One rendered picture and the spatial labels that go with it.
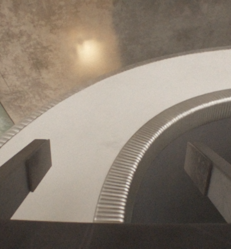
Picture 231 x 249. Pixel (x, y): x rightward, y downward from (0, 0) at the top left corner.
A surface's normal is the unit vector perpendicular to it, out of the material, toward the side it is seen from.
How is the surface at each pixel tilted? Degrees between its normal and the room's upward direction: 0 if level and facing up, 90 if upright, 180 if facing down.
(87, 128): 90
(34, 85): 0
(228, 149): 5
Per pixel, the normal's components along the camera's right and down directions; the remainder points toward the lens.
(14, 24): -0.13, 0.62
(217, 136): 0.11, 0.58
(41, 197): -0.18, -0.78
